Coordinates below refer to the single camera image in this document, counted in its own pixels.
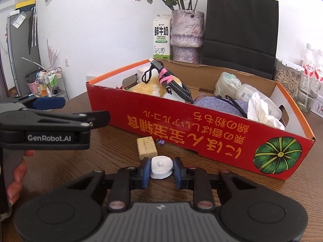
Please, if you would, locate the white tissue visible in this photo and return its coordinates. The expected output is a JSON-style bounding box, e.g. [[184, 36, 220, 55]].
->
[[247, 92, 285, 130]]

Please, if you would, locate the white plush toy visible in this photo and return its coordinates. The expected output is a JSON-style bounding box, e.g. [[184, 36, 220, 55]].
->
[[136, 66, 152, 83]]

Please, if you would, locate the white tissue box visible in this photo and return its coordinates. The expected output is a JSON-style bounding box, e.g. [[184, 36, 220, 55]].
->
[[310, 101, 323, 118]]

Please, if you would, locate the beige eraser block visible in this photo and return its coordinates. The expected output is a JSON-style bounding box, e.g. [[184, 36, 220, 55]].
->
[[137, 136, 158, 160]]

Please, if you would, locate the pink dried grass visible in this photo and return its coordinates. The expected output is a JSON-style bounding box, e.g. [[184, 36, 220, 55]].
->
[[47, 43, 61, 67]]

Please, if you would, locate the black braided cable bundle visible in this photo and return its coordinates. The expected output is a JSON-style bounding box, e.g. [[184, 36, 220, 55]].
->
[[141, 58, 195, 104]]

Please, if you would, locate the clear plastic bag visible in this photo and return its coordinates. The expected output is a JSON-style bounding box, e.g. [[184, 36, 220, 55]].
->
[[214, 72, 243, 96]]

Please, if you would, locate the clear drinking glass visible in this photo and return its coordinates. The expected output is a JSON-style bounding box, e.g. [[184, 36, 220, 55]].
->
[[296, 74, 320, 113]]

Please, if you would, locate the purple woven cloth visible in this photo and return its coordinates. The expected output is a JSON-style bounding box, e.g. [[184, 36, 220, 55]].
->
[[193, 94, 250, 118]]

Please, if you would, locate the red label water bottle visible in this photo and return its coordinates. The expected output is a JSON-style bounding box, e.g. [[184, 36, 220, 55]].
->
[[313, 50, 323, 81], [300, 43, 315, 76]]

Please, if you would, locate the red cardboard box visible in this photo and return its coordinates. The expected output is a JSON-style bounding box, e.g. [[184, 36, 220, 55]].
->
[[86, 58, 316, 181]]

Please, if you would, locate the clear plastic container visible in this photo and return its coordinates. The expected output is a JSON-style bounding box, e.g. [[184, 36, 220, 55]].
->
[[235, 84, 282, 120]]

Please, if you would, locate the metal storage rack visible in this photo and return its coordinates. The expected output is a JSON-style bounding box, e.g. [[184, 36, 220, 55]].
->
[[38, 67, 68, 100]]

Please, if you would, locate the person's left hand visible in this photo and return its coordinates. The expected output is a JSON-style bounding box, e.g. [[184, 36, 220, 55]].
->
[[7, 150, 35, 206]]

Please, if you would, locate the yellow plush toy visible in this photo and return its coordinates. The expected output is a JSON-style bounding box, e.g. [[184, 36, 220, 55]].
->
[[130, 77, 182, 97]]

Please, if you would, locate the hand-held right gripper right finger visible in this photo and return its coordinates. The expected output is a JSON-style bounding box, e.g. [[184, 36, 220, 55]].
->
[[173, 157, 255, 211]]

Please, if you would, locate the grey refrigerator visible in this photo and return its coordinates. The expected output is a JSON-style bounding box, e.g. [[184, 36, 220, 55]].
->
[[6, 10, 42, 97]]

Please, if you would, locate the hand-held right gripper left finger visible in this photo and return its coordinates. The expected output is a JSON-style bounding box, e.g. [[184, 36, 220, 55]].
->
[[66, 158, 153, 212]]

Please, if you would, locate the black paper bag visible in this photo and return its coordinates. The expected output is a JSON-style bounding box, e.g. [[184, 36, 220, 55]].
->
[[202, 0, 279, 80]]

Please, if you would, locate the pink bin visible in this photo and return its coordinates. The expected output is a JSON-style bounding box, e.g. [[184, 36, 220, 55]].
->
[[26, 71, 42, 95]]

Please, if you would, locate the white green milk carton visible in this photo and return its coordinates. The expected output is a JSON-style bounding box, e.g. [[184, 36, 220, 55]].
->
[[153, 14, 174, 60]]

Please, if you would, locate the clear jar of pellets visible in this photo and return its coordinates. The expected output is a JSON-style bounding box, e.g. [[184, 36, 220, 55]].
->
[[274, 58, 306, 97]]

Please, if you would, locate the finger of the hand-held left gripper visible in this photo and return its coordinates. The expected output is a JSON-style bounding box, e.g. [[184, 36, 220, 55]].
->
[[0, 96, 66, 113], [25, 110, 111, 129]]

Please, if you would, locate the purple textured vase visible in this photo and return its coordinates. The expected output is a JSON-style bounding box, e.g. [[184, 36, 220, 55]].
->
[[170, 9, 205, 63]]

